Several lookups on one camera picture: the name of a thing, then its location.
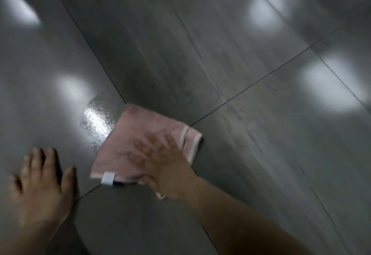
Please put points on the person's left hand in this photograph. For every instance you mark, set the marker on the person's left hand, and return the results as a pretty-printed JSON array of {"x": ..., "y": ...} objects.
[{"x": 40, "y": 193}]

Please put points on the person's right hand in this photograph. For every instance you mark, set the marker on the person's right hand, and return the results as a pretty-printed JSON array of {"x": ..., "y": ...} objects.
[{"x": 165, "y": 167}]

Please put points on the person's left thumb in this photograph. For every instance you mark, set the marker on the person's left thumb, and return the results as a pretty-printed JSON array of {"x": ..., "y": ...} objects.
[{"x": 69, "y": 180}]

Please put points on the person's left middle finger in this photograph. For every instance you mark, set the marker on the person's left middle finger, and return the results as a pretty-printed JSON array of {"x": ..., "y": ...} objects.
[{"x": 37, "y": 162}]

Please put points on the person's left little finger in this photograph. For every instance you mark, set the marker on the person's left little finger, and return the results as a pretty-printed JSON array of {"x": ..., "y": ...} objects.
[{"x": 15, "y": 185}]

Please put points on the person's right fingers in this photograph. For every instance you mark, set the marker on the person's right fingers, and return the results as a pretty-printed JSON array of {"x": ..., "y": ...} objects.
[{"x": 150, "y": 151}]

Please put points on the pink cleaning cloth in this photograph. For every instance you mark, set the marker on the pink cleaning cloth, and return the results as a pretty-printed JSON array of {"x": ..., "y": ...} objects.
[{"x": 130, "y": 138}]

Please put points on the person's right forearm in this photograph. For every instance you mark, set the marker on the person's right forearm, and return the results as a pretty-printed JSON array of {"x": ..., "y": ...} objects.
[{"x": 240, "y": 223}]

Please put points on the person's left forearm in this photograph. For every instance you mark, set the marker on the person's left forearm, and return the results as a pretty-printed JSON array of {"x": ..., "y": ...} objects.
[{"x": 29, "y": 238}]

